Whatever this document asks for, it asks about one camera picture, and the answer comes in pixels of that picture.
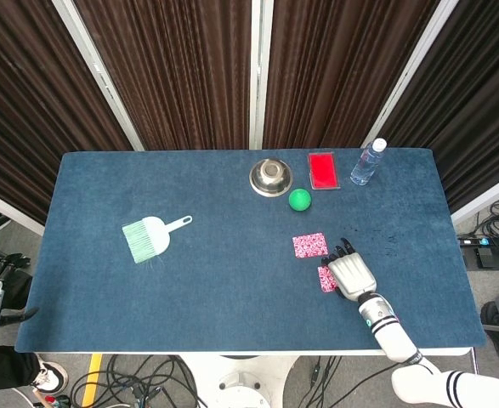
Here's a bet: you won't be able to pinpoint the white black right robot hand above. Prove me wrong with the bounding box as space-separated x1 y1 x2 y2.
320 236 377 302

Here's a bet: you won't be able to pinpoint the pink patterned block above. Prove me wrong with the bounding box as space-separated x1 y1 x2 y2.
292 231 331 259
316 265 338 294

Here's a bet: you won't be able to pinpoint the black trouser leg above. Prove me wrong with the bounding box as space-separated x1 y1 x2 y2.
0 345 42 391

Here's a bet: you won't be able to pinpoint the green ball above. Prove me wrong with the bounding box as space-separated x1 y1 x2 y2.
288 188 314 213

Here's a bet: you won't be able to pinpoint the white black sneaker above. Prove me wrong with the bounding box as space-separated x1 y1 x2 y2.
31 356 71 393

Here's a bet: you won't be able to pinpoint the red box clear case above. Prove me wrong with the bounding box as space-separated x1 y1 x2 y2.
307 151 343 191

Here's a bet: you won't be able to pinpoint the clear plastic water bottle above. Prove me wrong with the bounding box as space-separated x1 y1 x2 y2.
349 137 388 187

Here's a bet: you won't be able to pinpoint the blue table mat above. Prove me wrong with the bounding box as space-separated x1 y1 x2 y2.
14 147 487 354

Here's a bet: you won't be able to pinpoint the upturned stainless steel bowl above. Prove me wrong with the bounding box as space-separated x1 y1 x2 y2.
248 158 293 198

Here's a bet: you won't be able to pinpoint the yellow floor tape strip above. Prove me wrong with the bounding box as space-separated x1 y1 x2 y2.
81 354 105 408

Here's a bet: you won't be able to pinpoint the black foot pedals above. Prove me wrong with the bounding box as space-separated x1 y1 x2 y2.
461 246 499 270

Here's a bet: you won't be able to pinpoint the white brush green bristles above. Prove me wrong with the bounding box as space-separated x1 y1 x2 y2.
121 215 194 265

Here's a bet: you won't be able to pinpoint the brown curtain partition panel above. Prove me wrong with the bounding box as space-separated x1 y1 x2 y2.
263 0 442 150
376 0 499 213
0 0 135 224
73 0 252 150

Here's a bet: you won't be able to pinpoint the black cable green plug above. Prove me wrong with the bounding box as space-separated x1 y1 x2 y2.
291 355 348 408

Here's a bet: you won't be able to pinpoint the black floor cable bundle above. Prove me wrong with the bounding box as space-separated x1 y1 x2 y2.
70 354 203 408

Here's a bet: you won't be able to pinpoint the white partition frame post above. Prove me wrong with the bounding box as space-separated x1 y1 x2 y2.
51 0 145 152
248 0 275 150
360 0 462 149

